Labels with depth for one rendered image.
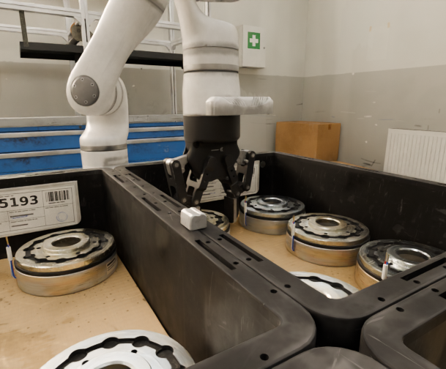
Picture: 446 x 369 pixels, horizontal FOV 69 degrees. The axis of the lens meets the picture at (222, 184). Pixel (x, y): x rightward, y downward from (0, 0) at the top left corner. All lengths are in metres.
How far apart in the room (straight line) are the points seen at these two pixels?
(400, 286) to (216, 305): 0.10
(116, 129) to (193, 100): 0.33
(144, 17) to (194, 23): 0.26
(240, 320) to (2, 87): 2.97
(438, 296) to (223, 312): 0.11
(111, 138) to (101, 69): 0.13
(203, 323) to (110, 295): 0.16
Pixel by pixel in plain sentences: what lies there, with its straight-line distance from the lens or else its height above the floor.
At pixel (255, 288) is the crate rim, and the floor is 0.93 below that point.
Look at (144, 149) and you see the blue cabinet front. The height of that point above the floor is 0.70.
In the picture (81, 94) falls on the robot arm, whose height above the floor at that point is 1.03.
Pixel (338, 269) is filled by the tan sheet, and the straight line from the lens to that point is 0.41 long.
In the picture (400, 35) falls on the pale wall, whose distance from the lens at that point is 3.63.
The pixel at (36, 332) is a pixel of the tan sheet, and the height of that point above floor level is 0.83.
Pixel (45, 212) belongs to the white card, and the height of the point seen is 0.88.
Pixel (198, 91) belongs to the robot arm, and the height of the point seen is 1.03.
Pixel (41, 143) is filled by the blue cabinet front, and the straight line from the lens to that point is 2.24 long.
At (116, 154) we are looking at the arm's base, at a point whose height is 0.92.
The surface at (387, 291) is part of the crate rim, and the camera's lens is 0.18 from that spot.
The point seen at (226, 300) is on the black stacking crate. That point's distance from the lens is 0.19.
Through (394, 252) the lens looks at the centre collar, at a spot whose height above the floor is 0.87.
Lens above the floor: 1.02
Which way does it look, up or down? 14 degrees down
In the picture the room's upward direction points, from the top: straight up
